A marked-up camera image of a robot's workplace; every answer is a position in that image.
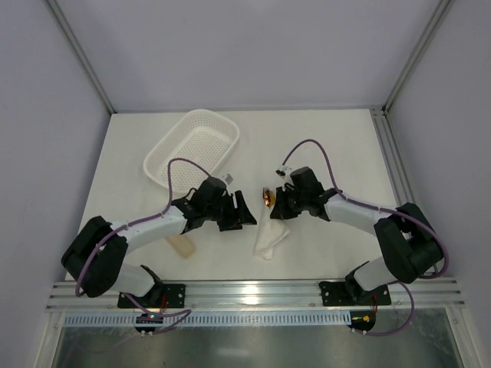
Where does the gold ornate spoon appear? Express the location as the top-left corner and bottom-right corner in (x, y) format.
(262, 189), (275, 209)

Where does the white paper napkin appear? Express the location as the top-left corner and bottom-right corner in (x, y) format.
(253, 215), (290, 261)

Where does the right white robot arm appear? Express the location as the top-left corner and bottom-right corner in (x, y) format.
(270, 166), (445, 305)

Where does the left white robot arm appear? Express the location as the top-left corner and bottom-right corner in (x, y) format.
(61, 176), (257, 308)

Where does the beige wooden cutlery tray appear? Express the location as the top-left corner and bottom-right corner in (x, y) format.
(165, 235), (196, 259)

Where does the left black controller board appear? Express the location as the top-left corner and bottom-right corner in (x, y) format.
(134, 313), (163, 337)

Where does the black controller board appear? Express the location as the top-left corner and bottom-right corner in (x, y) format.
(348, 314), (376, 336)
(134, 313), (163, 337)

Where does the right black controller board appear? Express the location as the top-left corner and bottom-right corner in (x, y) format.
(348, 314), (376, 336)

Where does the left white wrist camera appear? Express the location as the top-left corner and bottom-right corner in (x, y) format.
(222, 173), (233, 186)

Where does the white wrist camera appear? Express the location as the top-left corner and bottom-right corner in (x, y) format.
(222, 173), (233, 186)
(275, 166), (293, 180)

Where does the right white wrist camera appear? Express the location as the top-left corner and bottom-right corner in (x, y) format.
(275, 166), (293, 180)

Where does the aluminium front rail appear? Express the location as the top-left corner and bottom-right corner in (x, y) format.
(47, 278), (465, 311)

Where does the aluminium rail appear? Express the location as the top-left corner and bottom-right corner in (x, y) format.
(47, 278), (465, 311)
(370, 107), (417, 205)

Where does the right side aluminium rail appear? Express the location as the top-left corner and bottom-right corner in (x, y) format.
(370, 107), (417, 205)

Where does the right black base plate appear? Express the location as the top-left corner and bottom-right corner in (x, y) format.
(318, 281), (391, 307)

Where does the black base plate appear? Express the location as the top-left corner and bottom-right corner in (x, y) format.
(117, 283), (186, 309)
(318, 281), (391, 307)

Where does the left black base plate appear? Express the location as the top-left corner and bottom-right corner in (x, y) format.
(117, 283), (186, 309)

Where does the slotted grey cable duct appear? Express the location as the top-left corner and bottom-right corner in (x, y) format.
(63, 310), (351, 328)

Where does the right aluminium corner post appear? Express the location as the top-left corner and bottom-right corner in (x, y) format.
(383, 0), (455, 114)

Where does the aluminium corner post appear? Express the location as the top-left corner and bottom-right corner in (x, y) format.
(383, 0), (455, 114)
(43, 0), (117, 115)

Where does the left aluminium corner post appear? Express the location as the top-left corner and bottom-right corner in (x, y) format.
(43, 0), (117, 115)

